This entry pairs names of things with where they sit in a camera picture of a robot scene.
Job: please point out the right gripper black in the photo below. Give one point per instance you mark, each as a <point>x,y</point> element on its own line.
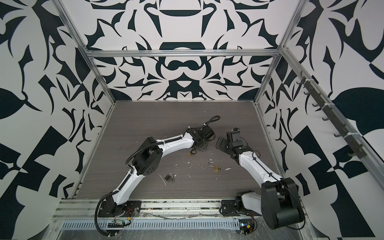
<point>222,147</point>

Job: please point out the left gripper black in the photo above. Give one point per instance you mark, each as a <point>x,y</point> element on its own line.
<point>205,149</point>

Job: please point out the black padlock with keys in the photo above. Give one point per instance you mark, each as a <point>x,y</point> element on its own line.
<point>169,178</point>

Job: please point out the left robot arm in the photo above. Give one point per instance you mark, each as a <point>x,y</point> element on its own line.
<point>146,159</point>

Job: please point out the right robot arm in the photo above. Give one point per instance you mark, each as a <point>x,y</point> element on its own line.
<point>279,202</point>

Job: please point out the large brass padlock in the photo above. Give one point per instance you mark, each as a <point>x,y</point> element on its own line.
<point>216,168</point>

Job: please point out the right green circuit board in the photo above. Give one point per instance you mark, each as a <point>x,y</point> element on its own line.
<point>247,228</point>

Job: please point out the green circuit board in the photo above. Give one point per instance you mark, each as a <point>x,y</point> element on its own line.
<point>247,228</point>
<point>119,223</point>

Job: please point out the left green circuit board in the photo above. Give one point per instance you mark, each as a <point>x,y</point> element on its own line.
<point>119,223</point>

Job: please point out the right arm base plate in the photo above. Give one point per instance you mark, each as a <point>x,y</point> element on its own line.
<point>229,208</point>

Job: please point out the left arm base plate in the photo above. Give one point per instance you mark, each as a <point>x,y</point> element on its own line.
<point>109,209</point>

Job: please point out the white slotted cable duct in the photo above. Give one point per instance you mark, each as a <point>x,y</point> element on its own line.
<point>161,224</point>

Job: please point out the aluminium mounting rail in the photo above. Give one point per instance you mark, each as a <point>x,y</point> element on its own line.
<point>150,208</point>

